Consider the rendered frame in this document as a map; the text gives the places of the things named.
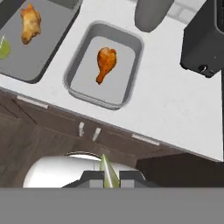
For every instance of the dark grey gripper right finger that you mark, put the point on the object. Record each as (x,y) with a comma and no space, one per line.
(131,178)

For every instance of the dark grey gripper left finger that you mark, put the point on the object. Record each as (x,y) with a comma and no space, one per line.
(92,178)

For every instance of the green lemon wedge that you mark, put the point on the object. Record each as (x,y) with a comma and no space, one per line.
(4,49)
(108,172)

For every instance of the light grey tupperware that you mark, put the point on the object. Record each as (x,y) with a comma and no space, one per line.
(87,84)

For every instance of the orange chicken drumstick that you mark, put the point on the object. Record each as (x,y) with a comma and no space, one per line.
(106,61)

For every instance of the golden brown chicken drumstick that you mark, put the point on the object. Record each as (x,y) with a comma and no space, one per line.
(30,24)

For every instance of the brown wooden cupboard door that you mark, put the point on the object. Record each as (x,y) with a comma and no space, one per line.
(116,154)
(26,151)

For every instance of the brown wooden drawer front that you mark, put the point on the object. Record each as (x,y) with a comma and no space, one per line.
(58,116)
(122,143)

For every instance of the white round object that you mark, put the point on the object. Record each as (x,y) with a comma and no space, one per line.
(55,173)

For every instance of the dark brown panel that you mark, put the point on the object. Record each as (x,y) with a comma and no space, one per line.
(186,172)

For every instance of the black countertop appliance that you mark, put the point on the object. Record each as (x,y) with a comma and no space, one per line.
(201,43)

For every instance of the grey cylinder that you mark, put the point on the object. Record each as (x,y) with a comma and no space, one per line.
(151,13)

